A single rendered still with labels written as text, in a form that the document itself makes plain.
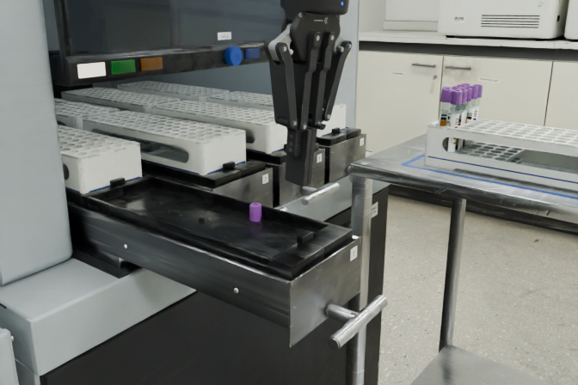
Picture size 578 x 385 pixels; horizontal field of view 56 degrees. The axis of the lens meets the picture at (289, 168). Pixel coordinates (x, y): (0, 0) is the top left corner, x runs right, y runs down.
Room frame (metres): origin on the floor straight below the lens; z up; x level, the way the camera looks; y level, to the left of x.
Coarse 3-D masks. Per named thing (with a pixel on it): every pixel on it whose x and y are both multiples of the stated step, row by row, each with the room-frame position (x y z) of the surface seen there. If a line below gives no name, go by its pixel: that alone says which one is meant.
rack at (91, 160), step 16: (64, 128) 0.87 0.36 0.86; (64, 144) 0.75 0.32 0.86; (80, 144) 0.75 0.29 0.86; (96, 144) 0.75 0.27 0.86; (112, 144) 0.75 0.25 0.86; (128, 144) 0.75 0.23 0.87; (64, 160) 0.70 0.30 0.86; (80, 160) 0.68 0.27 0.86; (96, 160) 0.70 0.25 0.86; (112, 160) 0.72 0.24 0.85; (128, 160) 0.74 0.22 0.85; (64, 176) 0.78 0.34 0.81; (80, 176) 0.68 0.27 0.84; (96, 176) 0.70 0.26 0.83; (112, 176) 0.72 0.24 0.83; (128, 176) 0.74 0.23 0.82; (80, 192) 0.69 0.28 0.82
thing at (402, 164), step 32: (384, 160) 0.83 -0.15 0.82; (416, 160) 0.83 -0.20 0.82; (352, 192) 0.82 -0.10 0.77; (448, 192) 0.72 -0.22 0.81; (480, 192) 0.69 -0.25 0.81; (512, 192) 0.67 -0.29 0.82; (544, 192) 0.67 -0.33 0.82; (576, 192) 0.67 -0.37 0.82; (352, 224) 0.82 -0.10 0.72; (448, 256) 1.14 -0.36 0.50; (448, 288) 1.14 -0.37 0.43; (448, 320) 1.13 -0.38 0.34; (352, 352) 0.81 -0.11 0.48; (448, 352) 1.10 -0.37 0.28; (352, 384) 0.81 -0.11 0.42; (416, 384) 0.99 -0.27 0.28; (448, 384) 0.99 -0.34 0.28; (480, 384) 0.99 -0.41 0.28; (512, 384) 0.99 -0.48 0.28; (544, 384) 0.99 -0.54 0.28
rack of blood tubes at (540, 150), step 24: (480, 120) 0.85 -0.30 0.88; (432, 144) 0.80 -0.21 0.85; (480, 144) 0.83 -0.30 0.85; (504, 144) 0.73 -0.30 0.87; (528, 144) 0.71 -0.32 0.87; (552, 144) 0.70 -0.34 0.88; (576, 144) 0.70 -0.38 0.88; (456, 168) 0.78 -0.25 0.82; (480, 168) 0.75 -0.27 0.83; (504, 168) 0.73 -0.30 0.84; (528, 168) 0.71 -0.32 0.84; (552, 168) 0.77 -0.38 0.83; (576, 168) 0.76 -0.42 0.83
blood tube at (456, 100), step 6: (456, 90) 0.79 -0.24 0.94; (456, 96) 0.78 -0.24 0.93; (450, 102) 0.79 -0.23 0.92; (456, 102) 0.78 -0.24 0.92; (456, 108) 0.78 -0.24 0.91; (450, 114) 0.79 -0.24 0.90; (456, 114) 0.78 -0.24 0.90; (450, 120) 0.79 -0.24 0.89; (456, 120) 0.79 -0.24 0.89; (450, 126) 0.79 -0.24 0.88; (456, 126) 0.79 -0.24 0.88; (450, 138) 0.79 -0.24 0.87; (456, 138) 0.79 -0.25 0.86; (450, 144) 0.79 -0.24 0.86; (450, 150) 0.79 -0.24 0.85
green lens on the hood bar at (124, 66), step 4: (124, 60) 0.70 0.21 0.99; (128, 60) 0.70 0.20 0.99; (132, 60) 0.71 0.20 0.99; (112, 64) 0.68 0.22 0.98; (116, 64) 0.69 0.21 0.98; (120, 64) 0.69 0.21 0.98; (124, 64) 0.70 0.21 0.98; (128, 64) 0.70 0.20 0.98; (132, 64) 0.71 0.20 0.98; (112, 68) 0.68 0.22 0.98; (116, 68) 0.69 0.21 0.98; (120, 68) 0.69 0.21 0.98; (124, 68) 0.70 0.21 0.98; (128, 68) 0.70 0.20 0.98; (132, 68) 0.71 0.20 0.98; (112, 72) 0.68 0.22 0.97; (116, 72) 0.69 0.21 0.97; (120, 72) 0.69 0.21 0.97; (124, 72) 0.70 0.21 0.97; (128, 72) 0.70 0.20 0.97
